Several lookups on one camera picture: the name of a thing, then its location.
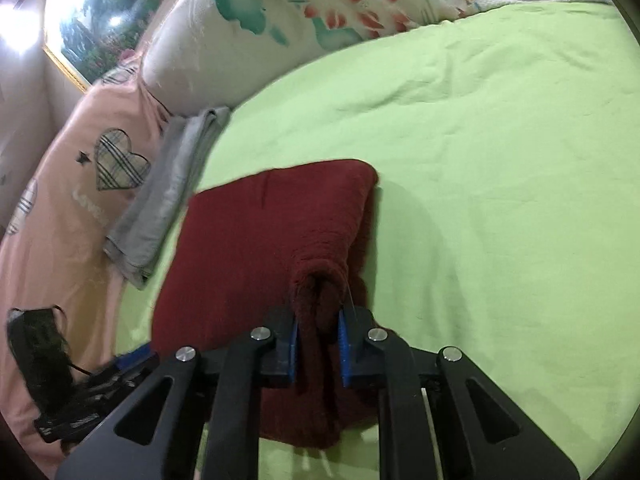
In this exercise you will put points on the floral white pillow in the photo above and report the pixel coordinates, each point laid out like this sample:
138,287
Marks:
225,50

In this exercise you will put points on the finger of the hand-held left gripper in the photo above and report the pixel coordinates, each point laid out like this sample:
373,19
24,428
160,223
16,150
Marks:
132,360

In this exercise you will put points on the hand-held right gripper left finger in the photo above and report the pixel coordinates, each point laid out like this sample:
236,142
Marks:
292,355

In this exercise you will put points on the pink heart-print quilt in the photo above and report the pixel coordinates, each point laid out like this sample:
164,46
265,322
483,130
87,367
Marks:
60,240

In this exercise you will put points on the dark red sweater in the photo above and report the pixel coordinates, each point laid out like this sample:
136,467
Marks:
240,250

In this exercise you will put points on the black face mask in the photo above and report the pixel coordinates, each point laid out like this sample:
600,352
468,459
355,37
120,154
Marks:
40,355

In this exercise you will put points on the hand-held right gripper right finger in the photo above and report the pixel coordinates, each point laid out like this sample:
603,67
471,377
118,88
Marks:
345,355

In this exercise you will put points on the grey folded blanket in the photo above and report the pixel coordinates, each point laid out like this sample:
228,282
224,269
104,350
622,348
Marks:
160,195

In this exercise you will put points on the gold-framed landscape painting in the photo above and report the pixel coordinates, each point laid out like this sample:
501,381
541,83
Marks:
110,15

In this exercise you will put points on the light green bed sheet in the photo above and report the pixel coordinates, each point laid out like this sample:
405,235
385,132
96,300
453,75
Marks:
475,185

